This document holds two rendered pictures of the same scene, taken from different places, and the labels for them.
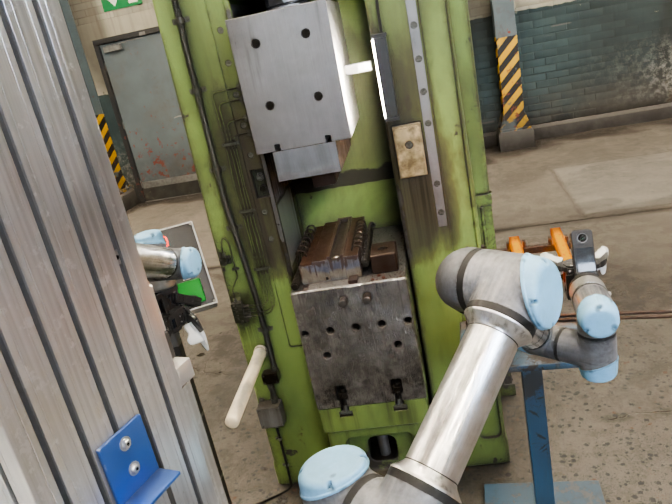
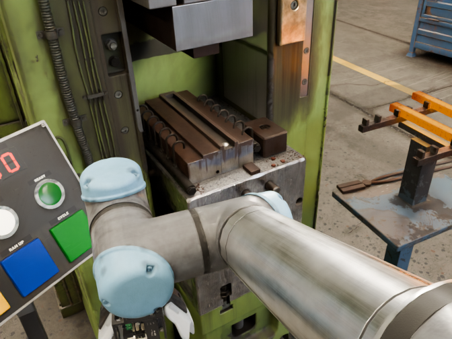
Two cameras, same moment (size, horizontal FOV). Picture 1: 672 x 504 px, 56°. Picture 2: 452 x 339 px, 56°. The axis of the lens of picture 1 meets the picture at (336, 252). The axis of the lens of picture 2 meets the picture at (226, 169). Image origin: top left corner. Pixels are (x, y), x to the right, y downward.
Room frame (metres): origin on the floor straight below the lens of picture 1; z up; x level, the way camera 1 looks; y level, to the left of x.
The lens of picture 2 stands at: (1.15, 0.62, 1.56)
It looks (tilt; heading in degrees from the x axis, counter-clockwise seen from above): 33 degrees down; 322
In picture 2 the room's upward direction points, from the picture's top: 2 degrees counter-clockwise
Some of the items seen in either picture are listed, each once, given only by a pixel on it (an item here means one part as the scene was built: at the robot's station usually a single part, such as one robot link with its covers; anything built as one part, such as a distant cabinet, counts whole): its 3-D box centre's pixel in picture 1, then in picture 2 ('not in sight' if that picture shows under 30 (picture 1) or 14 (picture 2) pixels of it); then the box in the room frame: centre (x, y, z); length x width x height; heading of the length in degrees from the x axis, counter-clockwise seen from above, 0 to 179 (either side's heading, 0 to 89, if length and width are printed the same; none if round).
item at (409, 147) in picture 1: (410, 150); (292, 12); (2.01, -0.30, 1.27); 0.09 x 0.02 x 0.17; 81
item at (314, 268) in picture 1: (335, 247); (187, 129); (2.14, 0.00, 0.96); 0.42 x 0.20 x 0.09; 171
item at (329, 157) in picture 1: (315, 148); (175, 5); (2.14, 0.00, 1.32); 0.42 x 0.20 x 0.10; 171
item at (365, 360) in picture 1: (364, 310); (207, 192); (2.14, -0.06, 0.69); 0.56 x 0.38 x 0.45; 171
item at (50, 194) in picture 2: not in sight; (50, 194); (1.89, 0.48, 1.09); 0.05 x 0.03 x 0.04; 81
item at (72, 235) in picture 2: (191, 292); (74, 235); (1.85, 0.47, 1.01); 0.07 x 0.05 x 0.07; 106
